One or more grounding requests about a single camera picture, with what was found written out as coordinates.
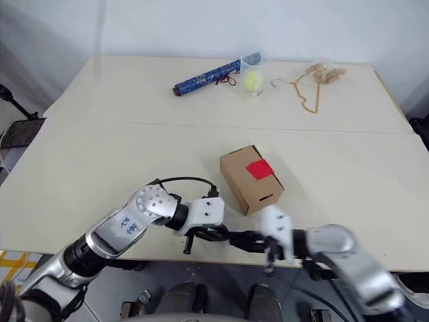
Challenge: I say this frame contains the black upper arm cable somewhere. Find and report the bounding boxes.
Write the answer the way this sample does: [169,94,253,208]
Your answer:
[0,280,25,322]

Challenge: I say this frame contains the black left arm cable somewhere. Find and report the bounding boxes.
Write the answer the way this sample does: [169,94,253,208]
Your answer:
[145,176,219,199]

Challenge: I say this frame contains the dark rounded shape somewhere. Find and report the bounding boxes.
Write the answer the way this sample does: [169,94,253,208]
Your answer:
[247,283,282,318]
[156,281,208,316]

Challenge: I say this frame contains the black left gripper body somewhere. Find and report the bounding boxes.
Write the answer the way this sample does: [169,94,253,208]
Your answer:
[182,224,233,255]

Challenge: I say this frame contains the dark square base plate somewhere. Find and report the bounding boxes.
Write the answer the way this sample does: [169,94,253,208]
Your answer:
[0,117,46,148]

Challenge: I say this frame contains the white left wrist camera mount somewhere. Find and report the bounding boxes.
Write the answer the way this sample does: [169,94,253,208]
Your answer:
[174,197,225,237]

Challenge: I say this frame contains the yellow-green tennis ball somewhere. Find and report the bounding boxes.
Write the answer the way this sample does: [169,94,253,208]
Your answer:
[244,70,263,92]

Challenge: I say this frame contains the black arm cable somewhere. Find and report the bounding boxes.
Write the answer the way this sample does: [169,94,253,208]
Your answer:
[301,260,346,319]
[145,176,219,199]
[0,280,25,322]

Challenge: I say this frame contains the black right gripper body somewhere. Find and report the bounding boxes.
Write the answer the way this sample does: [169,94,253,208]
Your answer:
[263,234,288,265]

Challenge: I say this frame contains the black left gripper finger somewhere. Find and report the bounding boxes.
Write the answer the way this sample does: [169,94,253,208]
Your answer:
[229,230,266,241]
[231,238,266,252]

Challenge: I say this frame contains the clear plastic bag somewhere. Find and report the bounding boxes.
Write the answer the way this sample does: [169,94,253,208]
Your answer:
[305,57,347,85]

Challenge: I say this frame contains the metal floor bracket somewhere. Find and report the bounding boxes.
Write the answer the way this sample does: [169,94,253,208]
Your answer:
[135,288,154,305]
[310,308,332,322]

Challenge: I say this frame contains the blue patterned paper roll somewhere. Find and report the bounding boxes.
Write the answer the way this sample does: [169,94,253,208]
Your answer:
[172,52,263,98]

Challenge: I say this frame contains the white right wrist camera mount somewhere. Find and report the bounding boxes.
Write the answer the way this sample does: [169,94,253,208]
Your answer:
[257,205,296,266]

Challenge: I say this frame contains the wooden clothes hanger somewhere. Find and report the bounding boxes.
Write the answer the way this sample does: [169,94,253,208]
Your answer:
[270,72,324,114]

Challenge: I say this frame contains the black stand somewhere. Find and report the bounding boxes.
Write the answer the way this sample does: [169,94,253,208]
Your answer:
[0,83,40,120]

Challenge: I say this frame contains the red tape patch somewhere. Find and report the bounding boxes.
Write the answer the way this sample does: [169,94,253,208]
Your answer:
[245,159,275,181]

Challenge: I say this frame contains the clear plastic cup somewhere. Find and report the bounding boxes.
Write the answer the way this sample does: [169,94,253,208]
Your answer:
[239,55,271,99]

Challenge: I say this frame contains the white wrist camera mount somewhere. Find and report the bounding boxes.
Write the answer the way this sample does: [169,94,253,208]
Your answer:
[257,205,296,266]
[174,197,225,237]

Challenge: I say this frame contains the brown cardboard box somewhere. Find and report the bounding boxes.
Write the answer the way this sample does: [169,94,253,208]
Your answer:
[219,144,286,216]

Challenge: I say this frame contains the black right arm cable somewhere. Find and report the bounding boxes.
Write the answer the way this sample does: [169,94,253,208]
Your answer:
[301,260,346,319]

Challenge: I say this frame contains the dark red cord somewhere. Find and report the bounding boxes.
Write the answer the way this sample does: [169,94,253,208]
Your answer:
[214,74,237,87]

